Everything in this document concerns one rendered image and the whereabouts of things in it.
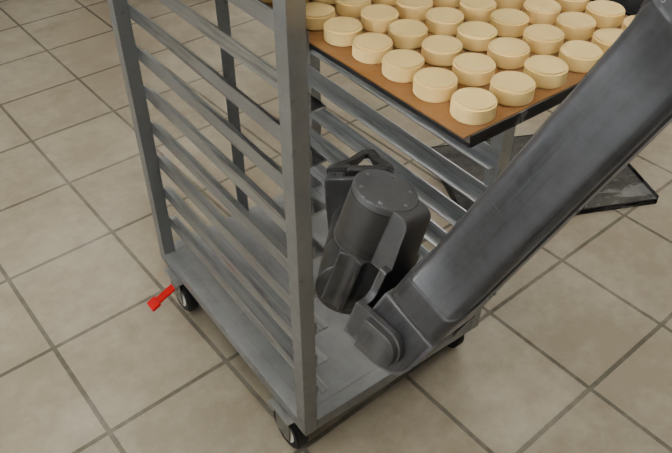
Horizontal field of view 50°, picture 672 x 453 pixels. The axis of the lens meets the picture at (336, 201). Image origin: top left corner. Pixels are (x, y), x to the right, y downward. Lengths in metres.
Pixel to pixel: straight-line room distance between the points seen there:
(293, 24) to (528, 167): 0.47
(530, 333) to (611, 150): 1.42
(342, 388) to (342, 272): 0.91
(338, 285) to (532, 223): 0.20
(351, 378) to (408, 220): 0.98
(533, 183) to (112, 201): 1.88
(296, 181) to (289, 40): 0.22
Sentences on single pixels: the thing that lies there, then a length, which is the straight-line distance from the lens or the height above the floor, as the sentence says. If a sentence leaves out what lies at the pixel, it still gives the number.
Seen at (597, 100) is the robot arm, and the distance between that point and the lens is 0.47.
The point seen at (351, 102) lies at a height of 0.51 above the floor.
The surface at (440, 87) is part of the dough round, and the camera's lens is 0.81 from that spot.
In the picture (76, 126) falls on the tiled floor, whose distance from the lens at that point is 2.66.
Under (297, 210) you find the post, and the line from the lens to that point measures 1.05.
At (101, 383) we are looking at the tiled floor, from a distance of 1.79.
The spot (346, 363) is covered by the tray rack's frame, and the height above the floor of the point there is 0.15.
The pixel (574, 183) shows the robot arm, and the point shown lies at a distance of 0.48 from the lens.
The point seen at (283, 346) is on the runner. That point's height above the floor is 0.23.
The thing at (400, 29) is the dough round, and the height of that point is 0.97.
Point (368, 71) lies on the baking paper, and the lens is 0.87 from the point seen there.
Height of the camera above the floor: 1.37
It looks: 39 degrees down
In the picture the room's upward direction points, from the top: straight up
